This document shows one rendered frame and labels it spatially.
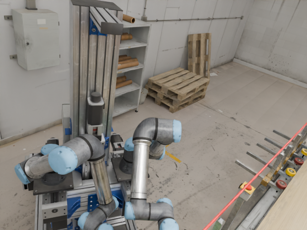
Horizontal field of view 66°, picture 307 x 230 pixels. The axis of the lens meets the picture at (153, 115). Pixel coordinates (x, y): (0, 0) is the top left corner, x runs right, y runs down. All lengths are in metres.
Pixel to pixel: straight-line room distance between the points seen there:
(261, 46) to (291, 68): 1.14
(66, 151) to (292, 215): 1.67
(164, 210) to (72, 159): 0.45
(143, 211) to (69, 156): 0.40
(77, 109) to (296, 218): 1.70
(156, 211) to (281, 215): 1.17
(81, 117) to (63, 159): 0.55
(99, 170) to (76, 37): 0.68
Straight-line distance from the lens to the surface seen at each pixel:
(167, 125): 1.18
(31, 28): 2.93
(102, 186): 1.26
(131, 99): 4.39
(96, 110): 1.43
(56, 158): 1.07
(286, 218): 2.08
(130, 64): 3.77
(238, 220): 2.14
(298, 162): 2.75
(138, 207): 1.11
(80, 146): 1.07
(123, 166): 1.66
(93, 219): 1.30
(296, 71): 8.67
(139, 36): 4.00
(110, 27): 1.02
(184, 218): 2.87
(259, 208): 2.45
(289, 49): 8.62
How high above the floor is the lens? 2.23
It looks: 31 degrees down
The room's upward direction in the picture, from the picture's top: 12 degrees clockwise
